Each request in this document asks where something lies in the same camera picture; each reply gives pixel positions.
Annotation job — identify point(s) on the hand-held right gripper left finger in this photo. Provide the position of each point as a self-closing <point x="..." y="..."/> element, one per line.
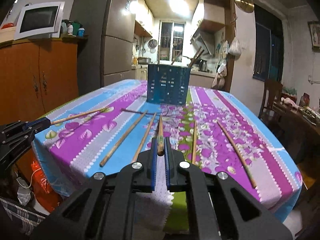
<point x="153" y="170"/>

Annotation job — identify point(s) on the steel range hood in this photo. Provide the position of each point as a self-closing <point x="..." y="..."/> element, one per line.
<point x="203" y="42"/>

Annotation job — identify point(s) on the kitchen ceiling light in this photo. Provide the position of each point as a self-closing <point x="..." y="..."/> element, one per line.
<point x="178" y="6"/>

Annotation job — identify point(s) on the framed elephant picture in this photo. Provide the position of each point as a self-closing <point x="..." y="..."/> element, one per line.
<point x="315" y="35"/>

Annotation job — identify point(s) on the white bottle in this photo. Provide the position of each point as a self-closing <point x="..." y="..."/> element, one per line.
<point x="70" y="29"/>

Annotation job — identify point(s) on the beige kitchen base cabinet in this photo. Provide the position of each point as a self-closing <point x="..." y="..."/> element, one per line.
<point x="140" y="73"/>
<point x="202" y="80"/>

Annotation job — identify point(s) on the dark wooden chair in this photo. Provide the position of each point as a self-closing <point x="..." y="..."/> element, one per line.
<point x="271" y="90"/>

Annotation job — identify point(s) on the gold round wall clock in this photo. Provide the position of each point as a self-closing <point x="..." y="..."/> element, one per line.
<point x="243" y="3"/>

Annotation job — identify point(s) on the wooden chopstick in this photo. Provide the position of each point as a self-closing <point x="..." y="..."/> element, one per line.
<point x="198" y="58"/>
<point x="158" y="58"/>
<point x="144" y="137"/>
<point x="124" y="138"/>
<point x="195" y="57"/>
<point x="236" y="154"/>
<point x="137" y="111"/>
<point x="80" y="115"/>
<point x="194" y="142"/>
<point x="176" y="58"/>
<point x="160" y="135"/>

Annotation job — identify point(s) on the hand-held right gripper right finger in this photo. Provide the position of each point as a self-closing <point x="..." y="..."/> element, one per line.
<point x="167" y="172"/>

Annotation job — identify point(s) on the floral striped tablecloth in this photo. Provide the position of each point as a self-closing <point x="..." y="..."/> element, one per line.
<point x="225" y="110"/>

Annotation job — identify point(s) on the white microwave oven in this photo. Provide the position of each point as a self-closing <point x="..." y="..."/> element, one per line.
<point x="37" y="20"/>

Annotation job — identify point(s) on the plate of greens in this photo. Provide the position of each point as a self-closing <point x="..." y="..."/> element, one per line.
<point x="310" y="111"/>

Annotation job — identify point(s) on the beige hanging bag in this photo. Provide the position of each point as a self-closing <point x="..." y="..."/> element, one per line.
<point x="219" y="80"/>

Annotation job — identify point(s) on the glass jar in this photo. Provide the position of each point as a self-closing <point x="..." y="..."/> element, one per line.
<point x="305" y="100"/>

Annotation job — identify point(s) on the blue lidded jar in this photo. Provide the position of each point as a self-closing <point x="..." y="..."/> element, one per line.
<point x="80" y="32"/>

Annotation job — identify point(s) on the pink cloth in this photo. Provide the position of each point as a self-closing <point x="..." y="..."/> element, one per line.
<point x="288" y="101"/>

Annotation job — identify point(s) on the orange plastic bag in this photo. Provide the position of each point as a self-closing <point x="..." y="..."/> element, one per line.
<point x="43" y="185"/>

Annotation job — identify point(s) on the white hanging plastic bag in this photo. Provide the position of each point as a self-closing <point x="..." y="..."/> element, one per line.
<point x="235" y="47"/>

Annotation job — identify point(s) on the beige kitchen wall cabinet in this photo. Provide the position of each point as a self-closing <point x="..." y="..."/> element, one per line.
<point x="207" y="15"/>
<point x="143" y="15"/>

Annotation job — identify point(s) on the dark room window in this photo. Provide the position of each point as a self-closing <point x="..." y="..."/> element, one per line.
<point x="267" y="47"/>

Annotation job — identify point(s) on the green container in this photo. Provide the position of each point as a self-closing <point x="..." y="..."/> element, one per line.
<point x="77" y="25"/>

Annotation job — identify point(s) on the plaid fabric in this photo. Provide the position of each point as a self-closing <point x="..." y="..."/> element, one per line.
<point x="20" y="215"/>

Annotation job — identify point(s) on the barred kitchen window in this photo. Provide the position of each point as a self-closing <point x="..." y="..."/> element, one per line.
<point x="166" y="40"/>

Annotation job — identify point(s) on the grey refrigerator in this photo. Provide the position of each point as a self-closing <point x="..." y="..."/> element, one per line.
<point x="112" y="30"/>

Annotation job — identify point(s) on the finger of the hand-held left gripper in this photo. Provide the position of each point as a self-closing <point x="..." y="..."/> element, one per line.
<point x="37" y="128"/>
<point x="37" y="122"/>

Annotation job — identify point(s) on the orange wooden cabinet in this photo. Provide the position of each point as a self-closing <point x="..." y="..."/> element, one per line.
<point x="25" y="80"/>

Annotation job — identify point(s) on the hanging metal colander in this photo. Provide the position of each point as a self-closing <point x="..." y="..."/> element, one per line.
<point x="152" y="45"/>

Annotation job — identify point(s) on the steel electric kettle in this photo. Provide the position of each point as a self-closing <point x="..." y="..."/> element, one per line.
<point x="203" y="65"/>

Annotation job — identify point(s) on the orange object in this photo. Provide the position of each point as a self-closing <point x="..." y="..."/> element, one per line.
<point x="8" y="25"/>

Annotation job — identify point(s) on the blue perforated utensil holder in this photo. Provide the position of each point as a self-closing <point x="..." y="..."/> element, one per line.
<point x="167" y="85"/>

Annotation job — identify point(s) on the dark wooden dining table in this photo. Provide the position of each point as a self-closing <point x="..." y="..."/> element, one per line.
<point x="295" y="120"/>

